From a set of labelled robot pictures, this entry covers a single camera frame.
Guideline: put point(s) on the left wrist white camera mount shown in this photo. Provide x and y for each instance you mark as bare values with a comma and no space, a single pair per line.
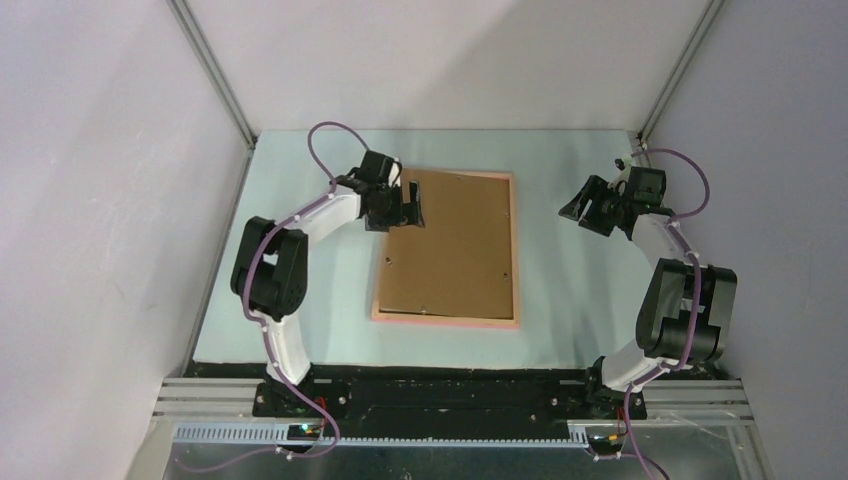
395,173

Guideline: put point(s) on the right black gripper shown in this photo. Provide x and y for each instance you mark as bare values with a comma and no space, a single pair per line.
592,189

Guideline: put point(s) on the grey slotted cable duct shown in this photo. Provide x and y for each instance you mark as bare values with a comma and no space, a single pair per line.
283,435

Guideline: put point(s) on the aluminium front rail frame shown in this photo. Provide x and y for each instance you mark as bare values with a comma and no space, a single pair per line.
699,412

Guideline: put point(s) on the aluminium corner post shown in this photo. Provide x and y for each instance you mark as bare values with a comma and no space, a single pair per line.
681,66
204,53

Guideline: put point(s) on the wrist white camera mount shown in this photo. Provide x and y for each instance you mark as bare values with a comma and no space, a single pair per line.
623,165
395,173

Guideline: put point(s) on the orange wooden picture frame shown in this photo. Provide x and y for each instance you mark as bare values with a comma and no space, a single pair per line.
513,265

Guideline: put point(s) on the right aluminium corner post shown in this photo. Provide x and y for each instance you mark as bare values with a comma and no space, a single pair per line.
681,66

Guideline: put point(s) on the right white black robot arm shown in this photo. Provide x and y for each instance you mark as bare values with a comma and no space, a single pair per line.
685,315

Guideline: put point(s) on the left aluminium corner post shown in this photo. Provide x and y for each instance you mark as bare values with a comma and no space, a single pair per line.
204,53

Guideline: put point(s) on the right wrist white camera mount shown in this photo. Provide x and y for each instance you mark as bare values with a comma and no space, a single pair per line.
623,165

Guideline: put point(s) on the brown cardboard backing board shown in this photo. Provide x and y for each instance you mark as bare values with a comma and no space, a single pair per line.
457,245

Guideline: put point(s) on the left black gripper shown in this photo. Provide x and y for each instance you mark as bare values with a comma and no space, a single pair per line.
409,213

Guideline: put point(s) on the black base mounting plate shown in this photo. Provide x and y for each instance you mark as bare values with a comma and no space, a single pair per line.
444,410

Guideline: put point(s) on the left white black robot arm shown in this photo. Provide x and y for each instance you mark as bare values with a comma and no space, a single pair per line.
270,274

